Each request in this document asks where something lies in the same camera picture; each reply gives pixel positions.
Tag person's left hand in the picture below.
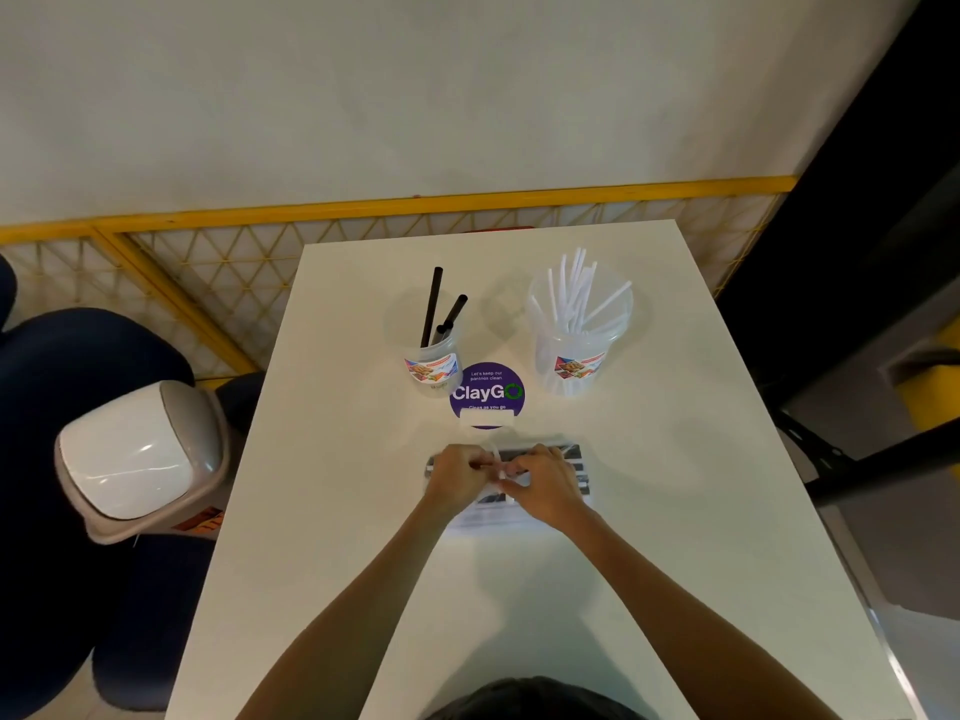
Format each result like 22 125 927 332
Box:
422 443 503 520

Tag person's right hand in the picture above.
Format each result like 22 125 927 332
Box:
498 443 603 535

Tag person's left forearm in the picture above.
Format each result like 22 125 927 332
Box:
236 502 460 720

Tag person's right forearm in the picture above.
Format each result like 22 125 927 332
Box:
558 509 845 720

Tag round purple sticker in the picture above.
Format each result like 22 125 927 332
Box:
449 360 525 430

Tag large clear cup with label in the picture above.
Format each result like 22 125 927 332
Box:
527 268 636 398

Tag short black straw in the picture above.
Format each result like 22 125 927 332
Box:
435 294 469 346

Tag long black straw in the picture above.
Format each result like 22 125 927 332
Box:
419 266 444 350

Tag bunch of white straws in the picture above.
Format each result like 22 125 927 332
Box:
528 247 634 346

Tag person's dark shirt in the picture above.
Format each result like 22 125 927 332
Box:
426 675 648 720

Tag yellow mesh railing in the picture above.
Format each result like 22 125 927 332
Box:
0 175 798 385

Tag white swing-lid trash bin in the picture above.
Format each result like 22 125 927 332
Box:
53 379 233 547

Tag dark blue padded chair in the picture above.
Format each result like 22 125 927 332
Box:
0 254 267 720

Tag black metal frame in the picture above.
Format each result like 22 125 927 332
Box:
771 406 960 511

